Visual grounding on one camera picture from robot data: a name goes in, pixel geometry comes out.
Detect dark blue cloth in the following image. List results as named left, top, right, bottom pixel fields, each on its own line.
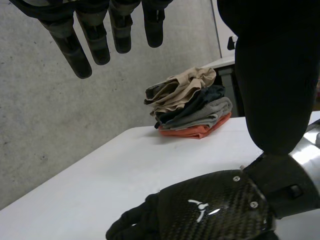
left=154, top=84, right=227, bottom=126

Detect grey towel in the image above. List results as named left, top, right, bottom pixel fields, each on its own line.
left=161, top=96, right=234, bottom=131

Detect beige shorts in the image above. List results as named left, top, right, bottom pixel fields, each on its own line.
left=143, top=66, right=217, bottom=118

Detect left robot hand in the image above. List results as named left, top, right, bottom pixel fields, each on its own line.
left=8, top=0, right=320, bottom=155

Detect grey cabinet with white top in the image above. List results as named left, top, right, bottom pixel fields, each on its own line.
left=199, top=56, right=248, bottom=118

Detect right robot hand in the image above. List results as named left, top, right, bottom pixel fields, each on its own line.
left=105, top=152, right=320, bottom=240

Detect coral towel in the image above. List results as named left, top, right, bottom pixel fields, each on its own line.
left=158, top=111, right=233, bottom=140

